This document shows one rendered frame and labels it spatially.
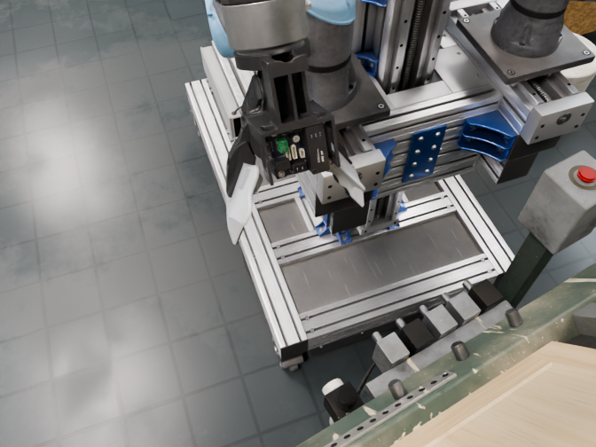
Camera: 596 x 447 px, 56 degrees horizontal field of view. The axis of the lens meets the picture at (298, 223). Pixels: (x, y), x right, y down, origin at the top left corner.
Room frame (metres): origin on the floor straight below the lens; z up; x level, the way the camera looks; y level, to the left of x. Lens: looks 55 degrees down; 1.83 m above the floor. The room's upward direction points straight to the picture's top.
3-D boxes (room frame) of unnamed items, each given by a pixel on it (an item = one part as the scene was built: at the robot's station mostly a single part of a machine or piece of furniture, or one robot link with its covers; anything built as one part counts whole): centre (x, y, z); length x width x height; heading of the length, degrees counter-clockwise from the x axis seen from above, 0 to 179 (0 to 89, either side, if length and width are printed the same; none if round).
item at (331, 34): (0.90, -0.04, 1.20); 0.13 x 0.12 x 0.14; 96
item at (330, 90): (0.90, -0.05, 1.09); 0.15 x 0.15 x 0.10
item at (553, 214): (0.75, -0.60, 0.84); 0.12 x 0.12 x 0.18; 30
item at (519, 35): (1.07, -0.51, 1.09); 0.15 x 0.15 x 0.10
